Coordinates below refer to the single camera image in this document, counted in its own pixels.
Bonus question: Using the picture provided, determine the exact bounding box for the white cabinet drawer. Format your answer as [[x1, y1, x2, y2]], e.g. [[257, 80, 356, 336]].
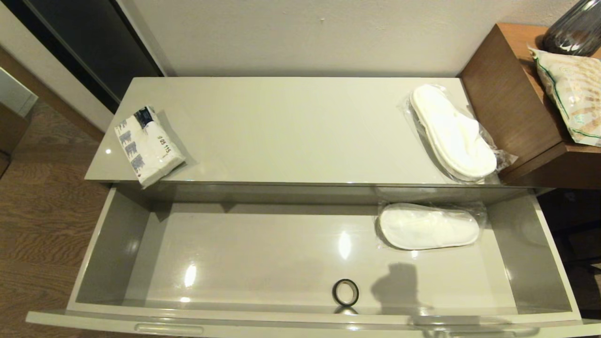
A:
[[26, 182, 601, 338]]

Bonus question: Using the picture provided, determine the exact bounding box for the white blue tissue pack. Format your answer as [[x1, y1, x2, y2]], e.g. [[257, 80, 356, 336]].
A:
[[114, 106, 186, 189]]

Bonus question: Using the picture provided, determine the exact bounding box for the white plastic-wrapped slipper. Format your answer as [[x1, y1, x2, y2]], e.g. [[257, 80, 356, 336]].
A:
[[377, 201, 485, 251], [398, 84, 518, 184]]

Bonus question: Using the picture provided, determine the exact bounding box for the white glossy cabinet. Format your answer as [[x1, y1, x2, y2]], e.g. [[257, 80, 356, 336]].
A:
[[85, 77, 501, 186]]

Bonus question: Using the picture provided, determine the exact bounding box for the black tape roll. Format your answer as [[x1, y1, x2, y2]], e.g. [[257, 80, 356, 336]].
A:
[[332, 279, 360, 308]]

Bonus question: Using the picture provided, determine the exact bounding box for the brown wooden desk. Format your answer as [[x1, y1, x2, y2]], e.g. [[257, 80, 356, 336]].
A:
[[459, 23, 601, 189]]

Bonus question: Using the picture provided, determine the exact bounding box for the dark sliding door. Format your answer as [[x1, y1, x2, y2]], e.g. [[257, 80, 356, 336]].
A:
[[2, 0, 165, 113]]

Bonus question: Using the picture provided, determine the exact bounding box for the white green-trimmed snack bag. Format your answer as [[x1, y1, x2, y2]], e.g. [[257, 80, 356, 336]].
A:
[[528, 46, 601, 147]]

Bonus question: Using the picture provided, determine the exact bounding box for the white furniture panel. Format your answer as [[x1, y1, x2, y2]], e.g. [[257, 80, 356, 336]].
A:
[[0, 67, 38, 118]]

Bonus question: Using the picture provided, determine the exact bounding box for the dark ribbed glass vase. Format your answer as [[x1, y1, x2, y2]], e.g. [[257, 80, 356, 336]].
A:
[[542, 0, 601, 56]]

